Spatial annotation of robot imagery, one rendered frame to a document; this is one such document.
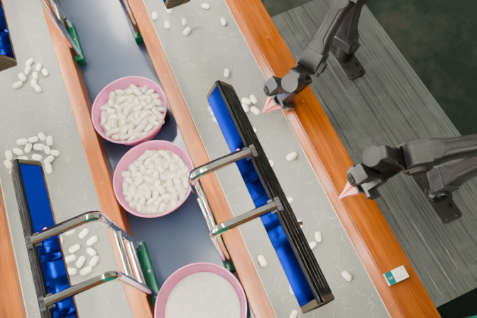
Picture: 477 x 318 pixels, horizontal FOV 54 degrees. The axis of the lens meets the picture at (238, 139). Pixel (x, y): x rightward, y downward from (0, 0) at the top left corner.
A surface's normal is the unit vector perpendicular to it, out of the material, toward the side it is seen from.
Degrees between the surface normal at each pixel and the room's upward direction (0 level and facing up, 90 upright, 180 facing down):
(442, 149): 15
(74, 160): 0
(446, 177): 63
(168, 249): 0
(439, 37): 0
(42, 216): 58
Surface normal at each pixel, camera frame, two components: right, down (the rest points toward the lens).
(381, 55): -0.07, -0.42
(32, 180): 0.74, -0.54
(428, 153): -0.33, -0.39
